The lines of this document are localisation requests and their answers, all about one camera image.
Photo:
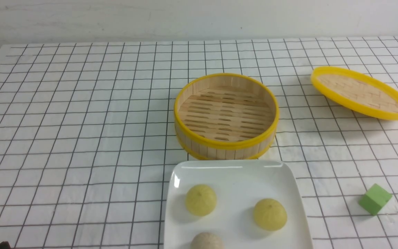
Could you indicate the yellow-green steamed bun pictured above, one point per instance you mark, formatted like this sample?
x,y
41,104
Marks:
x,y
270,215
200,200

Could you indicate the white steamed bun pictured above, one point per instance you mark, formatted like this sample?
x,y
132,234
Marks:
x,y
206,240

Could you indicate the white square plate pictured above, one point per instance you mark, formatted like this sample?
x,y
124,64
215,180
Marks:
x,y
239,185

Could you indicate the yellow-rimmed bamboo steamer basket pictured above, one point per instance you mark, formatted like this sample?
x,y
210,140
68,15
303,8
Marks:
x,y
225,116

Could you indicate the white checkered tablecloth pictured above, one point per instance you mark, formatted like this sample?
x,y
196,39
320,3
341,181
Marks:
x,y
87,138

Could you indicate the yellow-rimmed bamboo steamer lid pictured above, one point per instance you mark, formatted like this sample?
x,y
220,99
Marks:
x,y
357,91

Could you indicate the green cube block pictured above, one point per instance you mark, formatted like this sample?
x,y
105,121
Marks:
x,y
374,199

